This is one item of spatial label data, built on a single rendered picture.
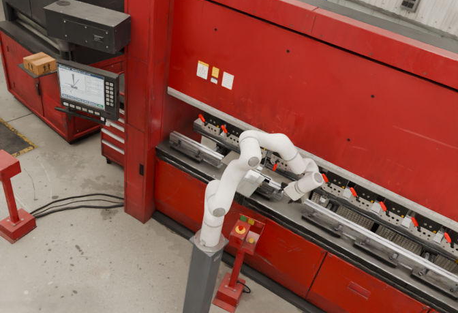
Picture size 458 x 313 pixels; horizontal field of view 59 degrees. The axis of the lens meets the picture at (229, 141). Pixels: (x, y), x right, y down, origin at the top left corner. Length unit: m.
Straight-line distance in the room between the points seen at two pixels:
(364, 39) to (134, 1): 1.47
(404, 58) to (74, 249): 2.94
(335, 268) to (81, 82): 2.23
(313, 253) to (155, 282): 1.32
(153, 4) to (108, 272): 2.16
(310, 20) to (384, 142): 0.83
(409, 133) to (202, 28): 1.45
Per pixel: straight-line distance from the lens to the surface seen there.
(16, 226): 3.94
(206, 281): 2.78
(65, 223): 4.04
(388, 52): 2.36
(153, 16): 2.79
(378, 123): 2.54
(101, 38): 2.81
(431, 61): 2.34
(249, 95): 2.79
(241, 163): 2.05
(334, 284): 3.29
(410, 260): 3.07
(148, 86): 3.02
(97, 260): 3.74
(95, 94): 3.02
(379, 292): 3.18
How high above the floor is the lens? 3.00
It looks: 36 degrees down
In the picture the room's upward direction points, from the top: 11 degrees clockwise
